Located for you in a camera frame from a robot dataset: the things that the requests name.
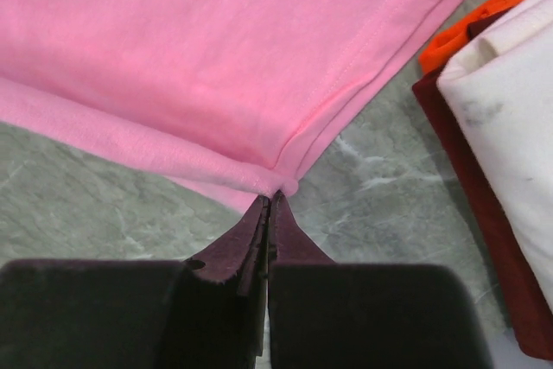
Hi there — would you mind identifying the folded dark red t-shirt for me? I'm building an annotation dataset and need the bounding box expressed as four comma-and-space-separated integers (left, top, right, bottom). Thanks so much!
411, 14, 553, 361

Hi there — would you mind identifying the folded white t-shirt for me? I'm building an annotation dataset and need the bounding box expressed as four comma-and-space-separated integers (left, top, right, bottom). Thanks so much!
438, 0, 552, 302

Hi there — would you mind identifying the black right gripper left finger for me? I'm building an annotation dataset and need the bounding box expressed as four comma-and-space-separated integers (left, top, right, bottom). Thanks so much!
1, 197, 270, 368

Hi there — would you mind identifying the folded orange t-shirt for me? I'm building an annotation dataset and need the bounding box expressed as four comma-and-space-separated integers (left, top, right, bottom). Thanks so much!
419, 0, 524, 76

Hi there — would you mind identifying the pink t-shirt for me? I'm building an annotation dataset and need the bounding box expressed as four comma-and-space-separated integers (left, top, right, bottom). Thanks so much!
1, 0, 463, 212

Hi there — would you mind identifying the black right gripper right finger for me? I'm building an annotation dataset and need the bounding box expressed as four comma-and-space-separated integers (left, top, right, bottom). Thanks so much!
268, 193, 493, 368

